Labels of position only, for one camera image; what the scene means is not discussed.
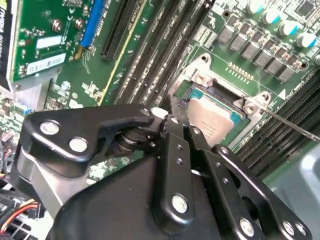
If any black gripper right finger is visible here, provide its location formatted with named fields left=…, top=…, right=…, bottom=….
left=185, top=124, right=314, bottom=240

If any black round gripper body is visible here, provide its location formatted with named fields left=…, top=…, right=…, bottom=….
left=46, top=155, right=236, bottom=240

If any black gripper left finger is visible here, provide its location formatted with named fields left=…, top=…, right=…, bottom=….
left=19, top=96, right=196, bottom=228

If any silver CPU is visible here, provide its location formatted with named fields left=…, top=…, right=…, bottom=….
left=186, top=91, right=251, bottom=148

